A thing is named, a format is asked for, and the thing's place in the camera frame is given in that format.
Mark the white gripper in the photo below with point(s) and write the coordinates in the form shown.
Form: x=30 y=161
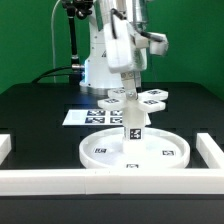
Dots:
x=126 y=51

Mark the white cross-shaped table base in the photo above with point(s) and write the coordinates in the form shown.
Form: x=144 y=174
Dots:
x=147 y=101

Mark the white round table top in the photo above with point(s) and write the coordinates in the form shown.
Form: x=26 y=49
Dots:
x=148 y=149

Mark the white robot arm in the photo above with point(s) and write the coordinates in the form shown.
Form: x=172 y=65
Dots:
x=98 y=79

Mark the white marker sheet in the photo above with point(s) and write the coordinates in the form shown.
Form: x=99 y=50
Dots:
x=87 y=117

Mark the white right fence block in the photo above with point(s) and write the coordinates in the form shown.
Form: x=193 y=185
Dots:
x=210 y=151

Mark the white fence block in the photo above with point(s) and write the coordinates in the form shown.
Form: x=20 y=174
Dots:
x=5 y=146
x=210 y=151

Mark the white front fence bar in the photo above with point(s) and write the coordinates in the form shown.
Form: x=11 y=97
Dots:
x=104 y=181

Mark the white left fence block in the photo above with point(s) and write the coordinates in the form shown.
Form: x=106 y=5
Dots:
x=5 y=146

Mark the black camera stand pole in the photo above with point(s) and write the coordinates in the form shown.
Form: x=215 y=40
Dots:
x=76 y=9

